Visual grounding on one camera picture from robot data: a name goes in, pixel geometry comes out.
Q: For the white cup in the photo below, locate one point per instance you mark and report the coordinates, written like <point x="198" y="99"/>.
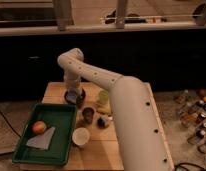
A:
<point x="80" y="136"/>

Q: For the metal cup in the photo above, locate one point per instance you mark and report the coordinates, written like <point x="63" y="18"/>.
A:
<point x="88" y="114"/>

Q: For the grey folded cloth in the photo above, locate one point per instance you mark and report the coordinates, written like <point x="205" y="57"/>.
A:
<point x="42" y="141"/>

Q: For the purple bowl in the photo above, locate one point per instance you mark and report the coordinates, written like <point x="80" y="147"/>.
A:
<point x="80" y="98"/>

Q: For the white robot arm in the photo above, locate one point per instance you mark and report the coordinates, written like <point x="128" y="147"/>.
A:
<point x="138" y="127"/>

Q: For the red yellow apple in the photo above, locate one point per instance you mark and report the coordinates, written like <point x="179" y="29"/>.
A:
<point x="39" y="127"/>

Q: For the blue grey sponge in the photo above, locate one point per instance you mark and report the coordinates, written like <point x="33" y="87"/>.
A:
<point x="71" y="97"/>

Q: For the banana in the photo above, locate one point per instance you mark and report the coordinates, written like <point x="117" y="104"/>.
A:
<point x="104" y="109"/>

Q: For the dish brush with black head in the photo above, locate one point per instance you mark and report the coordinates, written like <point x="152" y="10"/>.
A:
<point x="104" y="121"/>

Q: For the green cup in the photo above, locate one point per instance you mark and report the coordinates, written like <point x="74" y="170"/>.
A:
<point x="103" y="97"/>

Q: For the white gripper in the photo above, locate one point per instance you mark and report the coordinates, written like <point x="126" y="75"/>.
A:
<point x="73" y="84"/>

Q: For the green plastic tray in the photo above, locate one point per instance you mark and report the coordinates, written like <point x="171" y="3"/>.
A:
<point x="53" y="146"/>

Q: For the spice bottle rack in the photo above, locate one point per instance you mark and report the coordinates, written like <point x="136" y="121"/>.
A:
<point x="191" y="113"/>

